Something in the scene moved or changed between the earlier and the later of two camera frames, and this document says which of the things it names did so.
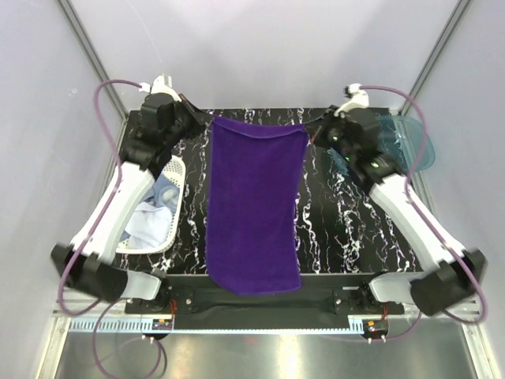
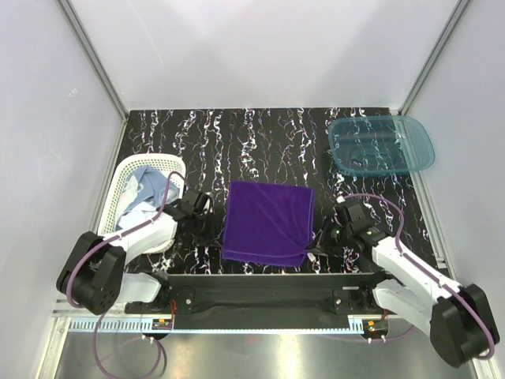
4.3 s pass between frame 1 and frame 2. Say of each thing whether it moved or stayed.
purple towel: moved
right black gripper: moved
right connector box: stayed
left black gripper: moved
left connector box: stayed
